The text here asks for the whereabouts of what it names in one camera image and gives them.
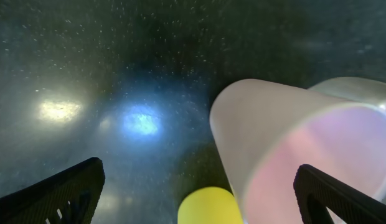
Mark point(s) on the steel sink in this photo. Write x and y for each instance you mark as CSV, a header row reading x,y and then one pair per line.
x,y
361,88

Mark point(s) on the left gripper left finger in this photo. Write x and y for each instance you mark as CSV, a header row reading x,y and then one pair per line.
x,y
56,199

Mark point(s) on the pink cup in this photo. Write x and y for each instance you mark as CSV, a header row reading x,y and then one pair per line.
x,y
258,124

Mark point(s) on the yellow cup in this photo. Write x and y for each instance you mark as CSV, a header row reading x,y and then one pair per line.
x,y
208,205

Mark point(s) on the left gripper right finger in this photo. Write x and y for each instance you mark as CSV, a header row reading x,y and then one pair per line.
x,y
351,205

